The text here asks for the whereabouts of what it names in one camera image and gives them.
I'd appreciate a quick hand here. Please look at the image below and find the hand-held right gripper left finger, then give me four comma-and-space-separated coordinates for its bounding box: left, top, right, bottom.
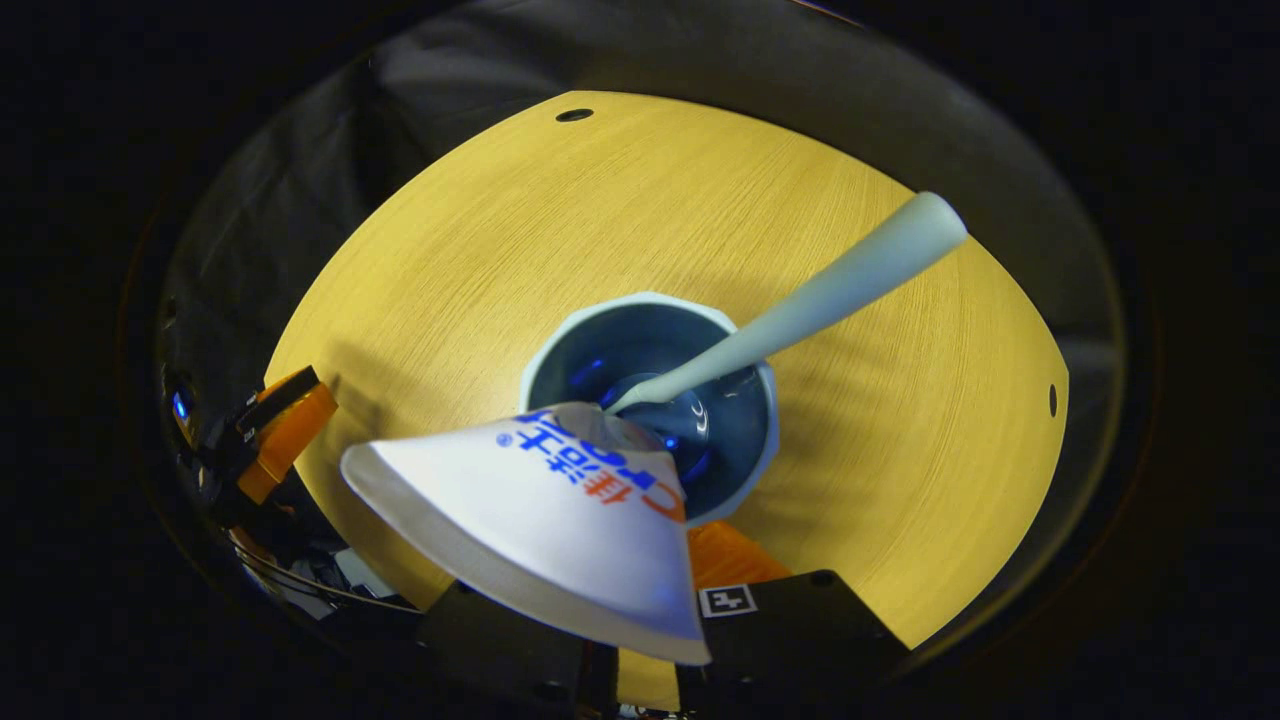
415, 580, 621, 716

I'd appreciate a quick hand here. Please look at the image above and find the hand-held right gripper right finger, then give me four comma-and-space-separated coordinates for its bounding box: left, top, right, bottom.
685, 520, 911, 716

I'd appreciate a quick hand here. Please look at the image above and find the white toothpaste tube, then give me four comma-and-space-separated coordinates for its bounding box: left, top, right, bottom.
340, 402, 713, 667

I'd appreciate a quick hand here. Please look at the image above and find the light blue cup wooden handle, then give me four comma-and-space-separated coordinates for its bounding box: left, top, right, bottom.
518, 292, 780, 528

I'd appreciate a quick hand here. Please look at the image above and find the pale green toothbrush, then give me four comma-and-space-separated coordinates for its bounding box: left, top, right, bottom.
603, 191, 969, 416

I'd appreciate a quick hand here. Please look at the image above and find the black backdrop cloth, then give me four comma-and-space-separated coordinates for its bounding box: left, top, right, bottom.
150, 0, 1126, 621

